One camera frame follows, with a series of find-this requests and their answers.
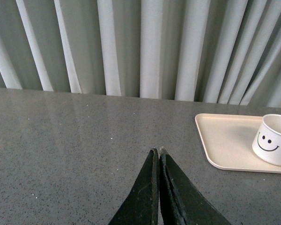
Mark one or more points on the white smiley mug black handle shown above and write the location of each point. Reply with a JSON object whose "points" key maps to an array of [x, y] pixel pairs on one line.
{"points": [[267, 142]]}

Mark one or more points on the white pleated curtain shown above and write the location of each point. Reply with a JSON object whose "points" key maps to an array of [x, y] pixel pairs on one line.
{"points": [[213, 51]]}

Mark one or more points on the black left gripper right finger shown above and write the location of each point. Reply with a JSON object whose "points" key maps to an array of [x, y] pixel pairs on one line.
{"points": [[181, 202]]}

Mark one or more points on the cream rectangular tray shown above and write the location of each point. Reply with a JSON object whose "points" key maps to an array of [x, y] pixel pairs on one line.
{"points": [[227, 142]]}

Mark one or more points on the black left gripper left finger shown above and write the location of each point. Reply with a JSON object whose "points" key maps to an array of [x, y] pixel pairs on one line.
{"points": [[141, 205]]}

